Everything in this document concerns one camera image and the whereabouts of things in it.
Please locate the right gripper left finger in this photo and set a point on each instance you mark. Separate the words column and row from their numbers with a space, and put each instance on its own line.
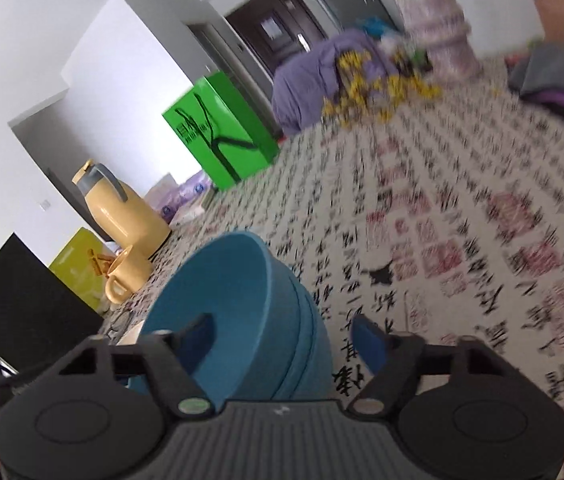
column 170, row 359

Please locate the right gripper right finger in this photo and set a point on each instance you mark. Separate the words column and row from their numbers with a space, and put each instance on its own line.
column 393, row 361

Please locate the blue bowl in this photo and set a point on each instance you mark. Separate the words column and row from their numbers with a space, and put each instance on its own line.
column 284, row 342
column 253, row 303
column 309, row 374

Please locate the black paper bag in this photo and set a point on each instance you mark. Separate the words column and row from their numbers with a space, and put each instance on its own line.
column 41, row 319

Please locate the yellow mug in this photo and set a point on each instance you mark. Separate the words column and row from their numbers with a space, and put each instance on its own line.
column 128, row 273

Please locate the yellow snack bag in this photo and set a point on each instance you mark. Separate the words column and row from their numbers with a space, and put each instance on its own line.
column 82, row 265

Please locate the yellow thermos jug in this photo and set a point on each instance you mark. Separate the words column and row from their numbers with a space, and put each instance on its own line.
column 119, row 211

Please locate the purple tissue packs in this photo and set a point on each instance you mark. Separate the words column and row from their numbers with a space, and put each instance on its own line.
column 181, row 194

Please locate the calligraphy print tablecloth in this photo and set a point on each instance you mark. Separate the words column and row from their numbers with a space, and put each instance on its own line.
column 446, row 221

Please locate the green paper shopping bag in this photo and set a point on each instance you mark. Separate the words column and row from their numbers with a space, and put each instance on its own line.
column 221, row 131

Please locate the yellow flower branch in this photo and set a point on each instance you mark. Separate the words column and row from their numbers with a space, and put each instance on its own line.
column 361, row 96

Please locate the purple jacket on chair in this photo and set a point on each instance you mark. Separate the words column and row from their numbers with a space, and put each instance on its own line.
column 301, row 84

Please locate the grey and purple cloths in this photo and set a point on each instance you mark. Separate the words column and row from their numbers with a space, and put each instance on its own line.
column 538, row 77

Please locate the pink textured vase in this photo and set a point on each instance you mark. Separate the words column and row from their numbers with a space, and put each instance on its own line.
column 440, row 29

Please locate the dark wooden door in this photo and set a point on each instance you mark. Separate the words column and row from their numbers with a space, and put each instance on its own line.
column 276, row 30

